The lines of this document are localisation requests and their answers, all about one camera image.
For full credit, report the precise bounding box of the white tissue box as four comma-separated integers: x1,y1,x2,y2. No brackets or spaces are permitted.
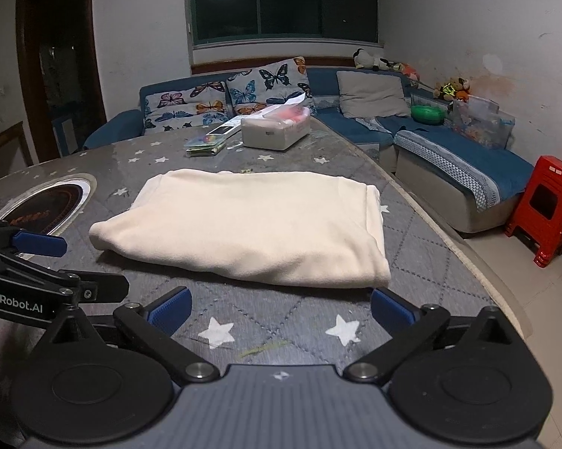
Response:
240,94,312,151

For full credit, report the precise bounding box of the clear plastic box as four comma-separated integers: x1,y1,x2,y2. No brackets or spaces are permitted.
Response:
185,133,228,157

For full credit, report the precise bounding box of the blue and white cabinet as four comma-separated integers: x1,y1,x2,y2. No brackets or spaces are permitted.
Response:
52,112,83,157

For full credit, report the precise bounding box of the green bowl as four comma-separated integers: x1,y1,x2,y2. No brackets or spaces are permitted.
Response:
410,104,445,125

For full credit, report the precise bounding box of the yellow and black toy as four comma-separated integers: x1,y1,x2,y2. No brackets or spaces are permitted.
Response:
433,76,473,103

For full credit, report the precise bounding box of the cream shirt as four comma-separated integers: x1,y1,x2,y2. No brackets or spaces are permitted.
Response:
89,168,391,289

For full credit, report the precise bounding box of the dark window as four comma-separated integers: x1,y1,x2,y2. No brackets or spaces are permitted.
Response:
185,0,385,50

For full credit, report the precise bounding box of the orange plush toy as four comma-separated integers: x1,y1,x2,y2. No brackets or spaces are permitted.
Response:
393,62,422,82

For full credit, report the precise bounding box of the white remote control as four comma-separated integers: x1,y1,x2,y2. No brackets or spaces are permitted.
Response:
207,119,244,138

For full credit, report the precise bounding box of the blue sofa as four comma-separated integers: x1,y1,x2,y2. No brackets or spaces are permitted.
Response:
82,58,537,235

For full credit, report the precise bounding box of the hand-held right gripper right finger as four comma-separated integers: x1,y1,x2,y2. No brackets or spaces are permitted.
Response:
343,287,516,384

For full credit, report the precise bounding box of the wide butterfly print cushion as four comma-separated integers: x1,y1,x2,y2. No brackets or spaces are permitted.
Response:
143,80,230,134

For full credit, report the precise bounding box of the grey star-print table cover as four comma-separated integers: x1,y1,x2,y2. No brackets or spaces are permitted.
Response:
0,124,534,449

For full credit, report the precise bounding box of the wooden door frame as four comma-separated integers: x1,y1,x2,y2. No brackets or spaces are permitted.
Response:
15,0,109,160

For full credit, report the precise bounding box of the wooden side table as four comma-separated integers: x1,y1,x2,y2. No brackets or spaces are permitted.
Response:
0,122,34,185

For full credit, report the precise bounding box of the square butterfly print cushion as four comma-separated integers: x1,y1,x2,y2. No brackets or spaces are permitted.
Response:
226,56,315,117

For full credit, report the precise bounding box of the beige cushion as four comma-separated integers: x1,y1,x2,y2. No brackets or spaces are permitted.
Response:
336,70,413,119

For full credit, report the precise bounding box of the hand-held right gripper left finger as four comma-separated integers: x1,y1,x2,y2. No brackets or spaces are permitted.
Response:
42,286,221,384

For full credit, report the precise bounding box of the red plastic stool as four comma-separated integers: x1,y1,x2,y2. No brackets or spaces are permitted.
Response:
504,155,562,268

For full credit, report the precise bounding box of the clear storage box with toys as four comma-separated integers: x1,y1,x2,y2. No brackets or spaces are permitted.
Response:
452,96,516,150

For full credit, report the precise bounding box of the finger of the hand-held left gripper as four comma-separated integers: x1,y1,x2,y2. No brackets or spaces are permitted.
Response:
0,218,69,259
0,247,131,306

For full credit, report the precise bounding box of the black round induction cooktop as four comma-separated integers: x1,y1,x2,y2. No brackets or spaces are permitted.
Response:
0,174,98,263

